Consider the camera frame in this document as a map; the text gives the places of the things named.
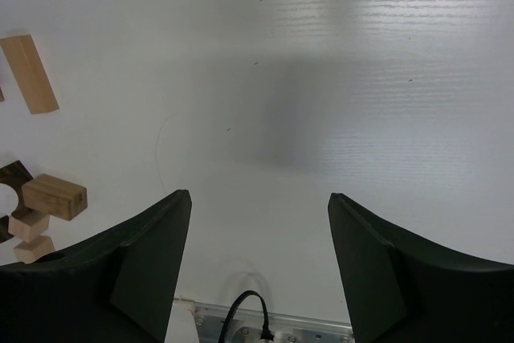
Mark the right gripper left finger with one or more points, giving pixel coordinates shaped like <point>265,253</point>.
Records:
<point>117,286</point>

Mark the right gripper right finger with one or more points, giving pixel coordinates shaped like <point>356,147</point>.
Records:
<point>401,287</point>

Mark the light long wood block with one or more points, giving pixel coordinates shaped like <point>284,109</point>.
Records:
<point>28,70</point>

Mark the light wood cube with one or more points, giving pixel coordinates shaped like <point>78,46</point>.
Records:
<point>29,225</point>
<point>29,252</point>

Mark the dark arch wood block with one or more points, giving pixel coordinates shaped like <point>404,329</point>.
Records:
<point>15,175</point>

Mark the medium brown wood block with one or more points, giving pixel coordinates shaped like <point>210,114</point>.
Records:
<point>55,196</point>

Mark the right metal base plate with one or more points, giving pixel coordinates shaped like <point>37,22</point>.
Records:
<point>197,322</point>

